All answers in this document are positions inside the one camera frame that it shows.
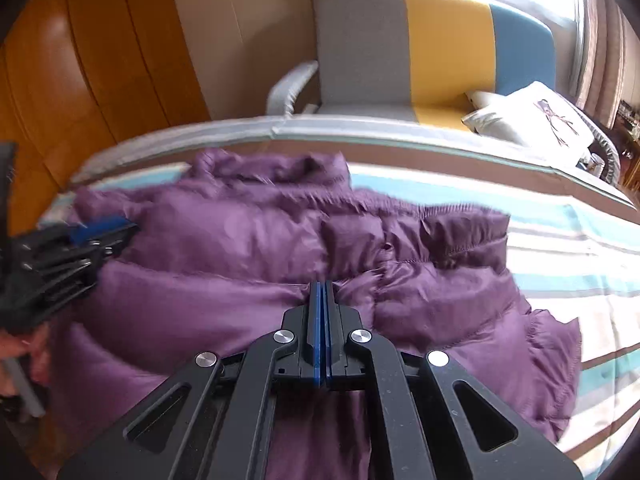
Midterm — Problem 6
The beige patterned curtain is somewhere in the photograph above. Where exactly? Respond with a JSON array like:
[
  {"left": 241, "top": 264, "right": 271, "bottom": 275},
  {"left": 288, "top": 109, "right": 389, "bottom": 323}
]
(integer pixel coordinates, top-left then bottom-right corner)
[{"left": 574, "top": 0, "right": 640, "bottom": 132}]

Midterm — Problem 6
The grey yellow blue sofa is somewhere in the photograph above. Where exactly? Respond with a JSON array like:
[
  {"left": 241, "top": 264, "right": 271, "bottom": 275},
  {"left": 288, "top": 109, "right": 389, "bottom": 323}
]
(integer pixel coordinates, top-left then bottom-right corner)
[{"left": 265, "top": 0, "right": 622, "bottom": 182}]

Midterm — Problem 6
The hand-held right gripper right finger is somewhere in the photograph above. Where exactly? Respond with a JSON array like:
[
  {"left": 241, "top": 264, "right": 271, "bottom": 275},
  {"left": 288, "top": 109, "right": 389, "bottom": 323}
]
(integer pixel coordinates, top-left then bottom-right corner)
[{"left": 325, "top": 280, "right": 584, "bottom": 480}]

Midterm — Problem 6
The purple puffer jacket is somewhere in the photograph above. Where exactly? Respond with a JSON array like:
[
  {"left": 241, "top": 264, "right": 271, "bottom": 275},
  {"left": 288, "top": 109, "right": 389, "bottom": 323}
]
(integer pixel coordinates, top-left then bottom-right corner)
[{"left": 47, "top": 149, "right": 583, "bottom": 480}]

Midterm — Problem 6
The wooden wardrobe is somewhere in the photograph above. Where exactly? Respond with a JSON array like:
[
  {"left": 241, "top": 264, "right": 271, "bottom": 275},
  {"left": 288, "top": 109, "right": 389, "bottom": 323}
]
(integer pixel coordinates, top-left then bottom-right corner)
[{"left": 0, "top": 0, "right": 212, "bottom": 242}]

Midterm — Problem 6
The cluttered wooden desk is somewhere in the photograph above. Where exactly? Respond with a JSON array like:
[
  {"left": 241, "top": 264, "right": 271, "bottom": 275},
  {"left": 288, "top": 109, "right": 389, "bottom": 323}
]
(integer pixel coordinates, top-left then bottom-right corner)
[{"left": 614, "top": 99, "right": 640, "bottom": 188}]

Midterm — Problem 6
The person's left hand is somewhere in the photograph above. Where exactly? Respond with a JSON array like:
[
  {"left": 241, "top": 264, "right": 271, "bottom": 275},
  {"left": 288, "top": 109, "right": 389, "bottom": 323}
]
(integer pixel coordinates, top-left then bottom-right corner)
[{"left": 0, "top": 324, "right": 52, "bottom": 397}]

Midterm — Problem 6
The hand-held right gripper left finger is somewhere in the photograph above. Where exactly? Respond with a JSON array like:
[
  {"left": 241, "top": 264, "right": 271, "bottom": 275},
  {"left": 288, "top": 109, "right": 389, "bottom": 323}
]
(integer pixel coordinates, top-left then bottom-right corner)
[{"left": 57, "top": 280, "right": 326, "bottom": 480}]

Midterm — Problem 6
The white printed pillow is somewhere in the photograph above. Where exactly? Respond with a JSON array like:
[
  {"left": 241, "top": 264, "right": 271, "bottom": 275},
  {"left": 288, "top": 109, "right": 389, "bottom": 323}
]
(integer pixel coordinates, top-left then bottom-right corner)
[{"left": 460, "top": 80, "right": 597, "bottom": 157}]

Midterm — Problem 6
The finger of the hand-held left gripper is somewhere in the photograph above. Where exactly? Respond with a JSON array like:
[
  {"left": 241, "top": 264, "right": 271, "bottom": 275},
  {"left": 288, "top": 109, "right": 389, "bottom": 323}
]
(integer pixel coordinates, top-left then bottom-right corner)
[
  {"left": 17, "top": 216, "right": 142, "bottom": 263},
  {"left": 15, "top": 242, "right": 126, "bottom": 318}
]

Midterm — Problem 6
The plain white pillow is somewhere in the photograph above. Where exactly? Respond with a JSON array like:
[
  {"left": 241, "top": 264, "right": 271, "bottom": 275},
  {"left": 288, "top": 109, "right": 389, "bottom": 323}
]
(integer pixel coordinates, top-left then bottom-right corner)
[{"left": 465, "top": 90, "right": 508, "bottom": 112}]

